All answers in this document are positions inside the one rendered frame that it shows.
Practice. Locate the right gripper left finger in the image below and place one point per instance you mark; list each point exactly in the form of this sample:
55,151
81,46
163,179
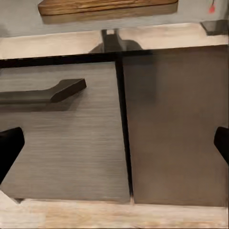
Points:
11,143

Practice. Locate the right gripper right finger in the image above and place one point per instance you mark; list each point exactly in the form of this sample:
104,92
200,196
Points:
221,141

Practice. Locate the dishwasher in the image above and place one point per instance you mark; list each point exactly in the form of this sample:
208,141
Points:
72,112

